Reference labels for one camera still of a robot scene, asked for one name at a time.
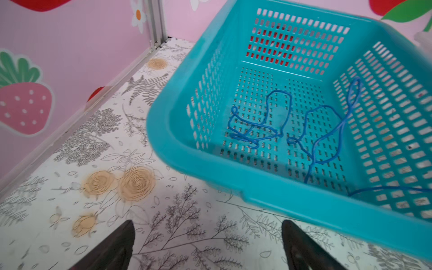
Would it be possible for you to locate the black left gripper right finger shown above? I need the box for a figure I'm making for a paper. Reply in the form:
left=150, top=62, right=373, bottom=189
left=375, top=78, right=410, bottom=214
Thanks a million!
left=281, top=220, right=345, bottom=270

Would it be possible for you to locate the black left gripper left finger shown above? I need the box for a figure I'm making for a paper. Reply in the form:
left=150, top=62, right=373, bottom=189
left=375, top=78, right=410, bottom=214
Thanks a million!
left=70, top=220, right=136, bottom=270

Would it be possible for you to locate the floral table mat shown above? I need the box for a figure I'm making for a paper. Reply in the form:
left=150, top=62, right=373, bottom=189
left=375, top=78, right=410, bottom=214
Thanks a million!
left=1, top=38, right=286, bottom=270

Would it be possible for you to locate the teal plastic basket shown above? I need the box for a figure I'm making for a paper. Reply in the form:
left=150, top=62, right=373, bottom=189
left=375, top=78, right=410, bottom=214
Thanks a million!
left=147, top=1, right=432, bottom=260

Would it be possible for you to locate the left aluminium corner post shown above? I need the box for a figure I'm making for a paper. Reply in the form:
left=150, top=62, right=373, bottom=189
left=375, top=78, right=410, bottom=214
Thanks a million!
left=146, top=0, right=168, bottom=49

